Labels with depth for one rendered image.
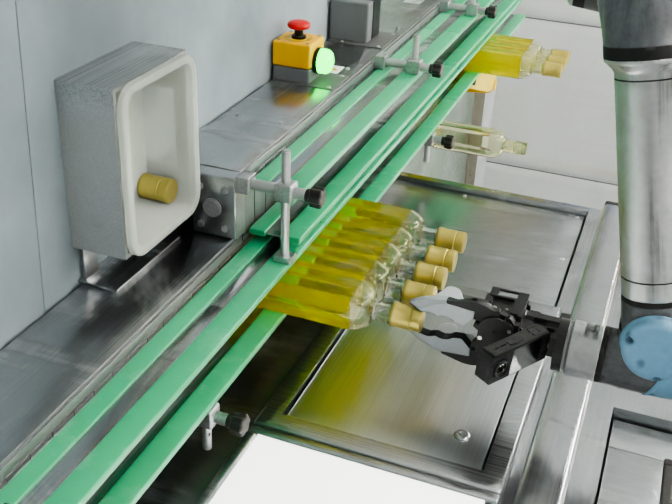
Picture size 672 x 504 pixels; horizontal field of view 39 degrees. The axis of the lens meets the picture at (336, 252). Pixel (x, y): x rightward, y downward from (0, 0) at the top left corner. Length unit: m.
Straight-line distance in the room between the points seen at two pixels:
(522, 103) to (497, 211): 5.58
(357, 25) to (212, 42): 0.49
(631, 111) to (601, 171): 6.61
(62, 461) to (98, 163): 0.35
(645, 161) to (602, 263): 0.76
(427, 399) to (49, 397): 0.55
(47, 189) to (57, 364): 0.21
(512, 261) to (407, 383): 0.49
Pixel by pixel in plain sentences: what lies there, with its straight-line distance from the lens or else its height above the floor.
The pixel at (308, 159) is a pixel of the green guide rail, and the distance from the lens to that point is 1.41.
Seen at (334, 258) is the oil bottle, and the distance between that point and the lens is 1.36.
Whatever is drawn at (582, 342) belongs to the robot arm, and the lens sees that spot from 1.25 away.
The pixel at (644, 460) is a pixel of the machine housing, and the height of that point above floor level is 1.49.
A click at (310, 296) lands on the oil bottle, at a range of 1.30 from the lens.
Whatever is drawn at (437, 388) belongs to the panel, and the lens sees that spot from 1.38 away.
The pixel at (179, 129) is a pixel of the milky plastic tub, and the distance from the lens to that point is 1.26.
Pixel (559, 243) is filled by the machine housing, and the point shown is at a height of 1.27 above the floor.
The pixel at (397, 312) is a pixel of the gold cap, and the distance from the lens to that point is 1.28.
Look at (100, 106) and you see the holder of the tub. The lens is 1.11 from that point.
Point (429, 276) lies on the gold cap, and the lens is 1.37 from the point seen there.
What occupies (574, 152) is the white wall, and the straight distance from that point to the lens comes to 7.60.
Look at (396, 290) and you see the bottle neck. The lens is 1.33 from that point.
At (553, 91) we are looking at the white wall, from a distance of 7.46.
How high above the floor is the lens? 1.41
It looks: 17 degrees down
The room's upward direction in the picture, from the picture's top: 103 degrees clockwise
